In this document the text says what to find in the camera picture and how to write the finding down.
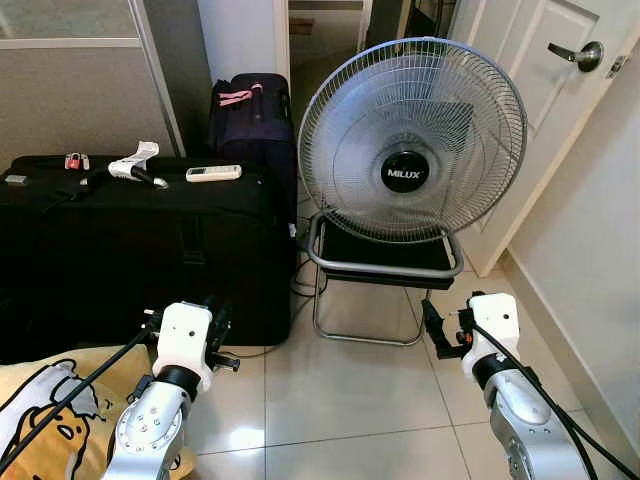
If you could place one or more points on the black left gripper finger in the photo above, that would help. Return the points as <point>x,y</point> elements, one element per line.
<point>228,361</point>

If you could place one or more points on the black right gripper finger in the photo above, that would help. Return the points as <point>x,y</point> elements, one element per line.
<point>432,322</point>

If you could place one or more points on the large black suitcase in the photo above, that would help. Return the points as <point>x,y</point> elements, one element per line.
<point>130,260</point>

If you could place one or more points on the grey Milux fan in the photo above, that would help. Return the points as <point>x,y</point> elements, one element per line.
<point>412,172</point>

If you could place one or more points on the white remote control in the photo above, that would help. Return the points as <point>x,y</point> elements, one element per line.
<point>213,173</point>

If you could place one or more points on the white handheld device black tip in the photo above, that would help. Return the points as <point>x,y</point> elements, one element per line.
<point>130,165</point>

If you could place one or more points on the yellow cartoon egg blanket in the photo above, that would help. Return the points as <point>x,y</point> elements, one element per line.
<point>60,455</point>

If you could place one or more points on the purple fabric suitcase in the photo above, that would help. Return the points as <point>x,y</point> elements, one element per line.
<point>255,130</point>

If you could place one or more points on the red padlock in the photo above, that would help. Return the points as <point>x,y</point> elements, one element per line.
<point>73,160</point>

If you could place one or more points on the pink ribbon tag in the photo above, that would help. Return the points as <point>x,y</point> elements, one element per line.
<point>236,96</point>

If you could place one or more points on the small grey flat item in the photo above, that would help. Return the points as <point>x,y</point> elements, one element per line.
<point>15,180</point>

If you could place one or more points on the white panel door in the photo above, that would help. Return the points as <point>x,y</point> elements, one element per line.
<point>500,25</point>

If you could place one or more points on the metal door latch plate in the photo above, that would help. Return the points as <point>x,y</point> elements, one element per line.
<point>616,67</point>

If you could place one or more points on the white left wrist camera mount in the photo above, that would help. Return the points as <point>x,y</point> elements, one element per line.
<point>185,335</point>

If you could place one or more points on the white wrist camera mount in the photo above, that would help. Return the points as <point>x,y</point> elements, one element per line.
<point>185,335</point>
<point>495,320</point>

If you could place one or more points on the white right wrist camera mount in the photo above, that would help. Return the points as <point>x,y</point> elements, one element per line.
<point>495,320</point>

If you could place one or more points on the chrome frame black stool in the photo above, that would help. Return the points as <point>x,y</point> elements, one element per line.
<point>385,262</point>

